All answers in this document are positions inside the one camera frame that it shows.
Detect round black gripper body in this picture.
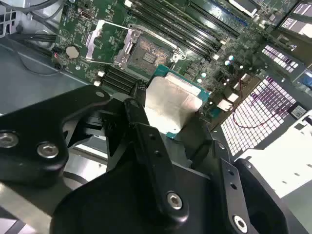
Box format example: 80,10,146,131
50,156,230,234

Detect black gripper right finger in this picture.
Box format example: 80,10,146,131
189,117,308,234

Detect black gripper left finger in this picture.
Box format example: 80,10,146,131
0,81,190,230

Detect silver-topped green CPU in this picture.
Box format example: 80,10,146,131
143,64,212,140

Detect metal socket cover frame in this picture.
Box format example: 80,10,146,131
84,19,134,67

